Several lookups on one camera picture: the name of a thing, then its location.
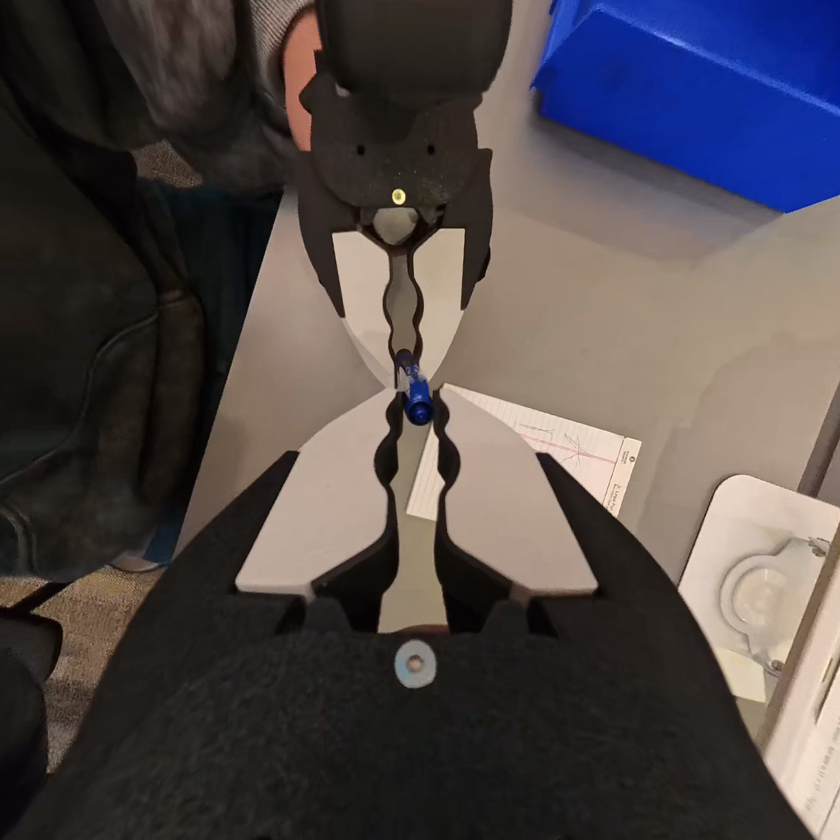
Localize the person's left forearm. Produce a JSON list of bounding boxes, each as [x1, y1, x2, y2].
[[128, 0, 317, 193]]

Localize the blue retractable pen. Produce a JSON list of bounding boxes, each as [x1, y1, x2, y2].
[[392, 349, 437, 429]]

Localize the blue plastic bin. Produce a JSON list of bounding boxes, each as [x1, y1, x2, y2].
[[529, 0, 840, 214]]

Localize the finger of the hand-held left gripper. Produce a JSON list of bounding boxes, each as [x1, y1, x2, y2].
[[331, 230, 400, 389], [408, 225, 471, 388]]

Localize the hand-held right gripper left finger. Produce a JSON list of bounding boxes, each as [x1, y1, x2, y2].
[[234, 391, 403, 616]]

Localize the printed instruction sheet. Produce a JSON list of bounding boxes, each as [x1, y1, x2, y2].
[[784, 702, 840, 837]]

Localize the white lined notepad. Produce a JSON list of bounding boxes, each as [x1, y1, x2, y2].
[[406, 382, 644, 524]]

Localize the person's left hand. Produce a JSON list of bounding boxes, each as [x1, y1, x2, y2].
[[284, 12, 324, 153]]

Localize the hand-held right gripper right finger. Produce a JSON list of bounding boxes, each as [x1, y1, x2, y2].
[[432, 386, 600, 623]]

